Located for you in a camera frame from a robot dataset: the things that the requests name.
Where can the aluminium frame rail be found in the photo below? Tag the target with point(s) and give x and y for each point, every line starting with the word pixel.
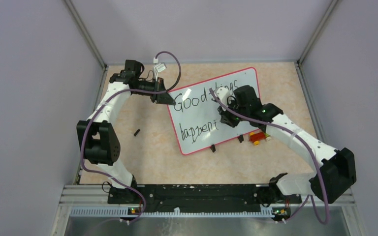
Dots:
pixel 288 220

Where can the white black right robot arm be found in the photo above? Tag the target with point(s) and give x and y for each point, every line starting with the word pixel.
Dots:
pixel 333 170

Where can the pink framed whiteboard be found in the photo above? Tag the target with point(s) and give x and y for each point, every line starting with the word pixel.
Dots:
pixel 195 116

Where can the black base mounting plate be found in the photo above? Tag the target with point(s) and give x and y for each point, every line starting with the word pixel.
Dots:
pixel 199 198

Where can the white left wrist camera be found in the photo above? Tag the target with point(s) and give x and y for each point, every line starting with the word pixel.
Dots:
pixel 158 67

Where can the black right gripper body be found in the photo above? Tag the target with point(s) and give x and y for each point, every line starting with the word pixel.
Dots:
pixel 232 118

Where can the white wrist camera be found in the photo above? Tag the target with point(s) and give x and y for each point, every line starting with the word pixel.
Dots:
pixel 158 67
pixel 222 93

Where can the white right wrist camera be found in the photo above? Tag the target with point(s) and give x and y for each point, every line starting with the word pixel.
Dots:
pixel 222 93

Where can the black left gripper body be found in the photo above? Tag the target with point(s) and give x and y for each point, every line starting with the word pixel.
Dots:
pixel 158 84

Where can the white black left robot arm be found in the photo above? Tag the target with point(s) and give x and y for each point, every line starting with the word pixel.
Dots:
pixel 98 140

